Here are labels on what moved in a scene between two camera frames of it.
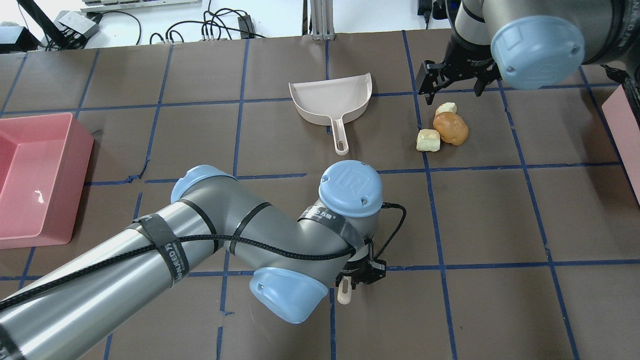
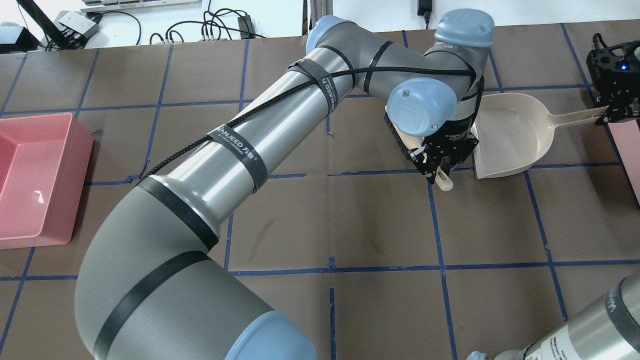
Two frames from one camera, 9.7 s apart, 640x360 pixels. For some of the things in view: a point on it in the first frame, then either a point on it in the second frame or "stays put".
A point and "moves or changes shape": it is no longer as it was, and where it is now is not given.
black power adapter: x=247 y=27 stays put
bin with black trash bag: x=621 y=111 stays put
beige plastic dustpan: x=329 y=101 moves or changes shape
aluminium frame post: x=322 y=19 stays put
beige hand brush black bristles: x=344 y=298 → x=409 y=142
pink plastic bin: x=44 y=160 stays put
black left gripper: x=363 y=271 → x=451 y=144
